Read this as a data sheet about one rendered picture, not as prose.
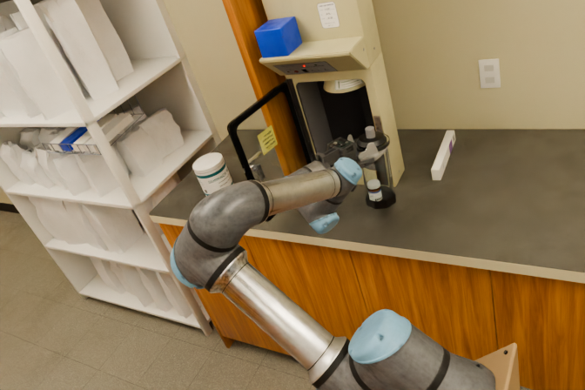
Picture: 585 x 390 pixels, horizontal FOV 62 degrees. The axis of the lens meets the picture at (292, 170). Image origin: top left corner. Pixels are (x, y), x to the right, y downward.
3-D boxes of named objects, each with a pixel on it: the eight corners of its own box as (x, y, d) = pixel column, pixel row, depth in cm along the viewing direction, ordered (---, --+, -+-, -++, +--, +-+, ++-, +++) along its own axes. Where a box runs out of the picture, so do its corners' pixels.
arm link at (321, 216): (335, 212, 126) (308, 182, 130) (313, 239, 132) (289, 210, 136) (352, 206, 132) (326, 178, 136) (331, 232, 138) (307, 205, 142)
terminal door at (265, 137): (315, 174, 189) (285, 80, 168) (266, 224, 171) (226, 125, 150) (313, 174, 189) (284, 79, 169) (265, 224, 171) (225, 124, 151)
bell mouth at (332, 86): (335, 71, 182) (332, 57, 179) (379, 68, 172) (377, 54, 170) (315, 94, 170) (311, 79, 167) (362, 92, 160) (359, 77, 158)
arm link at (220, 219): (198, 173, 94) (346, 148, 130) (178, 211, 100) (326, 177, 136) (231, 218, 89) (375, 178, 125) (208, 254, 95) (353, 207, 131)
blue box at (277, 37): (277, 45, 163) (269, 19, 158) (303, 43, 157) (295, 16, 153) (262, 58, 156) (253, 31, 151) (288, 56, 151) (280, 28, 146)
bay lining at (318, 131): (344, 132, 204) (323, 53, 186) (404, 132, 190) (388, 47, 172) (319, 166, 187) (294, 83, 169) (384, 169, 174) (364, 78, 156)
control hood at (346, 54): (283, 72, 169) (274, 45, 164) (371, 66, 152) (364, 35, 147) (266, 88, 161) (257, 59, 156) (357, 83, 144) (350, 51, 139)
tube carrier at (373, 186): (380, 184, 168) (371, 129, 157) (404, 195, 159) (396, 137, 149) (357, 199, 163) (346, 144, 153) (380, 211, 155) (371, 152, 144)
